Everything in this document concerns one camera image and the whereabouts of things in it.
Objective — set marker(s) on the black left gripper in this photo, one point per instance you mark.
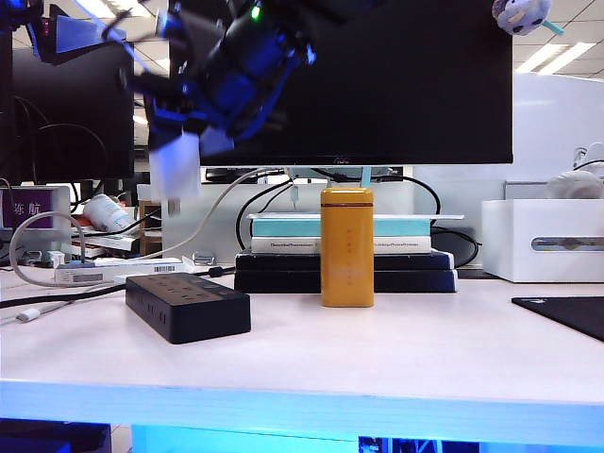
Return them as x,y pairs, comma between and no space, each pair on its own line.
236,75

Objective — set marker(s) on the white charger block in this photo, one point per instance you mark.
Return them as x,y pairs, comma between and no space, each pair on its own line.
175,165

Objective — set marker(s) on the black power strip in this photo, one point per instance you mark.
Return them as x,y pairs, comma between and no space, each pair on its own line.
189,321

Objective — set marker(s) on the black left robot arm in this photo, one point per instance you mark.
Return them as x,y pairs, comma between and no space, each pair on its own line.
264,11

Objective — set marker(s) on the frosted grey desk divider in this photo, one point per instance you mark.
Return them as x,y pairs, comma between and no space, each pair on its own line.
189,231

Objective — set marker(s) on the brown wooden cabinet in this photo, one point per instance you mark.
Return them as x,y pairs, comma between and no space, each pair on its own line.
150,226

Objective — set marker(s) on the small teal hanging tag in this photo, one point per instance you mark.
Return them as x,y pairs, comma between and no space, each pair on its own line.
294,194

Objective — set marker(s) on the white plastic bottle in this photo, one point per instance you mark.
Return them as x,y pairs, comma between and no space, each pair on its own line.
106,212

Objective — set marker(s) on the black background monitor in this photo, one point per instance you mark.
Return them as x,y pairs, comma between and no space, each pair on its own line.
71,118
5,94

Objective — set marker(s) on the stack of magazines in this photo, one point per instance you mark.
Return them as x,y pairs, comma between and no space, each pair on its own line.
108,243

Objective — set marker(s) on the white book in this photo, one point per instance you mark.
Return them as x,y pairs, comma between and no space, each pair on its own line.
283,245

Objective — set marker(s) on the long white barcode box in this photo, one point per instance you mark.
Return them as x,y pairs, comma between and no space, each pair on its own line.
137,271

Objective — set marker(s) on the purple name sign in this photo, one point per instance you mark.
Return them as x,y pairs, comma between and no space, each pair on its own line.
28,207

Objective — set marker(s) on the yellow tin box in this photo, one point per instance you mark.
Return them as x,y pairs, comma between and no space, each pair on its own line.
347,245

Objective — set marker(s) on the small white adapter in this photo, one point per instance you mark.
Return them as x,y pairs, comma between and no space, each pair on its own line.
55,259

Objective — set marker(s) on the large black AOC monitor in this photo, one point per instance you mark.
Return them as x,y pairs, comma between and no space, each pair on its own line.
401,80

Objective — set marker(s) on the white box device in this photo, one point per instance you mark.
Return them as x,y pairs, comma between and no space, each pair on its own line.
519,236

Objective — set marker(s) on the purple plush toy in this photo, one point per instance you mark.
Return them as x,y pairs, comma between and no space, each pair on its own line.
519,16

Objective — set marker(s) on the ceiling light strip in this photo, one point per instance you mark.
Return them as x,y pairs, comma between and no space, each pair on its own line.
542,57
568,57

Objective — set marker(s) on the black mouse pad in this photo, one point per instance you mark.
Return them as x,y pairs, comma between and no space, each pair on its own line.
575,313

